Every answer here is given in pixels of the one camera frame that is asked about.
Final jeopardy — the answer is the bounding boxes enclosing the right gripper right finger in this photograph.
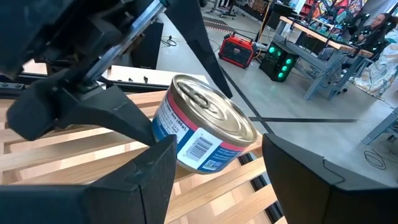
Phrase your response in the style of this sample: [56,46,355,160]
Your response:
[262,133,398,224]

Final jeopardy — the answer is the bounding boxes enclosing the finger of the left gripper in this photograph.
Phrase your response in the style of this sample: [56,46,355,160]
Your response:
[7,83,156,146]
[164,0,233,99]

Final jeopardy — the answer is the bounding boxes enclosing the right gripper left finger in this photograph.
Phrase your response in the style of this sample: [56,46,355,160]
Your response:
[0,134,177,224]

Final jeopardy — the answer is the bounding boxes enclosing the gold-top blue pink can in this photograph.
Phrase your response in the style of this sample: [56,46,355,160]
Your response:
[151,73,259,175]

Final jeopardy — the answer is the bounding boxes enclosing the wooden slatted shelf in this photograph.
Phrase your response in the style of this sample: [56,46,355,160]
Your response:
[0,90,289,224]

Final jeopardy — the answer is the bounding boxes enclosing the office chair base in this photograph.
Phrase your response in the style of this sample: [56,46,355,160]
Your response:
[206,0,246,19]

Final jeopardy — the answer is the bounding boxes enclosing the black box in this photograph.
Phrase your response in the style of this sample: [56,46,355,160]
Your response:
[129,21,165,70]

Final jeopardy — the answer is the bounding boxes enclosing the red black equipment case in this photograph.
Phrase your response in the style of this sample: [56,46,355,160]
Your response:
[217,32,257,69]

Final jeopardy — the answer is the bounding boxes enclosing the grey metal table leg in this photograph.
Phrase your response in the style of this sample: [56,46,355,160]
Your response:
[361,107,398,146]

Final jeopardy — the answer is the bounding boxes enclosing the black computer green lights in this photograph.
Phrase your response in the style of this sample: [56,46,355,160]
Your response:
[259,42,299,83]

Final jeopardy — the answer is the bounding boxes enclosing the wooden top workbench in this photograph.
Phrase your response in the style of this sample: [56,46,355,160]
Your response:
[273,15,374,100]

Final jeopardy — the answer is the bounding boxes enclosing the patterned cloth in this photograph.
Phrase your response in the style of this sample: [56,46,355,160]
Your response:
[353,43,398,97]

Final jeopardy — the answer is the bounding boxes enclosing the person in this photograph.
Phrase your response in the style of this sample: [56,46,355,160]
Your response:
[351,12,398,57]

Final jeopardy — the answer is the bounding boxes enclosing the black floor cable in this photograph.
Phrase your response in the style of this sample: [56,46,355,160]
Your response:
[363,149,388,171]
[160,34,178,47]

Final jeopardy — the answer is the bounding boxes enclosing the black metal table frame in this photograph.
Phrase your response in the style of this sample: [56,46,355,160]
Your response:
[0,73,175,94]

